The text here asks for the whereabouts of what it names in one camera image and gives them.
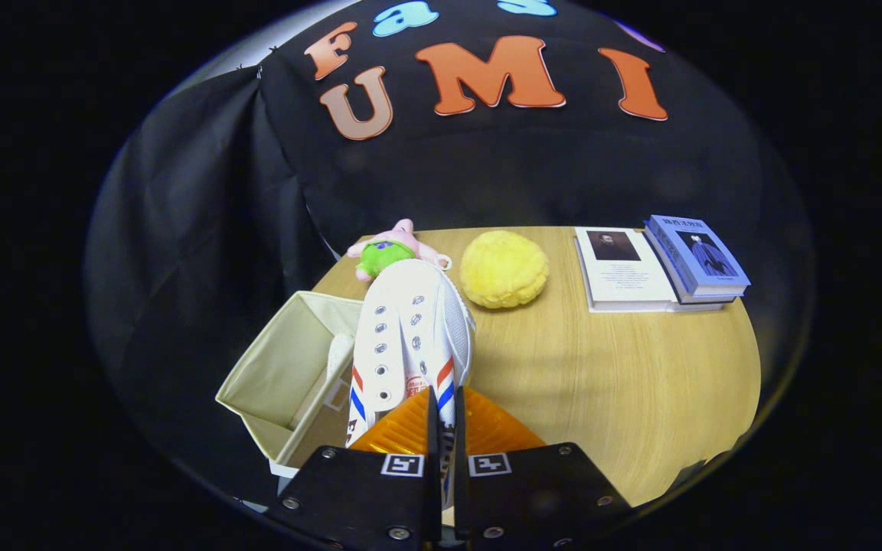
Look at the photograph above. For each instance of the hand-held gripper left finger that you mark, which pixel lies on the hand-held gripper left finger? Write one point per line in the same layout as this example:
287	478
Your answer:
364	497

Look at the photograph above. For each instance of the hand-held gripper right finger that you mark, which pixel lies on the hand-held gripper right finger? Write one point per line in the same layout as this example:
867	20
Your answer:
540	497

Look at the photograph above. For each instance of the beige fabric storage box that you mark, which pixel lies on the beige fabric storage box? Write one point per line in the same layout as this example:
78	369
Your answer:
280	375

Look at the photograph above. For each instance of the yellow round plush cushion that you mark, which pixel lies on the yellow round plush cushion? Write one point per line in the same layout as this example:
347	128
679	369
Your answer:
504	269

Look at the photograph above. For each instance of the white portrait cover book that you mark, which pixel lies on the white portrait cover book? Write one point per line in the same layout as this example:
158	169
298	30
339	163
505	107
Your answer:
625	279

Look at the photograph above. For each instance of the pink plush toy green outfit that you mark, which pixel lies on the pink plush toy green outfit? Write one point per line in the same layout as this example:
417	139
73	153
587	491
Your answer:
383	252

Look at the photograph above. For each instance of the blue cover book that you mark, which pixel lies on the blue cover book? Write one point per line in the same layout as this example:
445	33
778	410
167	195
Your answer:
697	252

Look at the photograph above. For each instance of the black backdrop cloth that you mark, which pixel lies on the black backdrop cloth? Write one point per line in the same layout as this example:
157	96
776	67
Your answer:
487	168

